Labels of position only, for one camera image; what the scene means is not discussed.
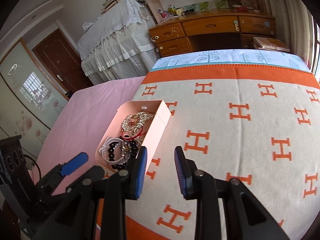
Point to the beige curtain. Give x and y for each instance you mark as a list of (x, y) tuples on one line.
[(296, 27)]

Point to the light blue printed sheet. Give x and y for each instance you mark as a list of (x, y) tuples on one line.
[(232, 56)]

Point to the brown wooden door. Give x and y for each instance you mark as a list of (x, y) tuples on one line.
[(62, 62)]

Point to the orange H pattern blanket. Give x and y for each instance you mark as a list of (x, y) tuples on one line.
[(257, 123)]

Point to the pink jewelry tray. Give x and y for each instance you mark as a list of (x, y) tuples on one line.
[(148, 136)]

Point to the pink smart watch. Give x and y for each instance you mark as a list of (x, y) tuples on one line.
[(112, 151)]

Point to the frosted glass wardrobe door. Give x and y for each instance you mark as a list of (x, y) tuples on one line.
[(30, 104)]

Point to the wooden desk with drawers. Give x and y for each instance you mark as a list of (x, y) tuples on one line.
[(211, 30)]

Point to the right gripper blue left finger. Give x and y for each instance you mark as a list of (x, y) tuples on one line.
[(139, 172)]

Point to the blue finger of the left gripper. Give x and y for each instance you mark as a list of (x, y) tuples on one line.
[(75, 163), (95, 173)]

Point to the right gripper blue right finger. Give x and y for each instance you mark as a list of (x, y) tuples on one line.
[(184, 175)]

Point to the white lace covered piano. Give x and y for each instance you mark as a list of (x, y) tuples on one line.
[(118, 45)]

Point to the stack of books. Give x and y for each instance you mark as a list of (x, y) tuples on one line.
[(266, 43)]

